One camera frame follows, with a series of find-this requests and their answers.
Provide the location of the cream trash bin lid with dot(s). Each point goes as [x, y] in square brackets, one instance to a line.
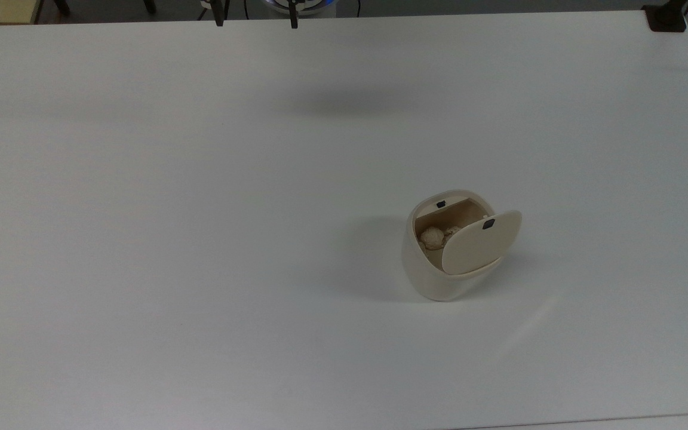
[475, 248]

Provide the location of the cream trash bin body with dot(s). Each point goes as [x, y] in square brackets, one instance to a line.
[427, 280]

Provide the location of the dark chair leg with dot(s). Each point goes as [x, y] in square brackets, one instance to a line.
[61, 6]
[150, 5]

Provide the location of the black table clamp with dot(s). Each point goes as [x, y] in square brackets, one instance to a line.
[666, 18]

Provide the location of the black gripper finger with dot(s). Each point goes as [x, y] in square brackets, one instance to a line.
[293, 17]
[219, 14]

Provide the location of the crumpled paper ball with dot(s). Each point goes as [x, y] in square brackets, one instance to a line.
[451, 232]
[432, 237]

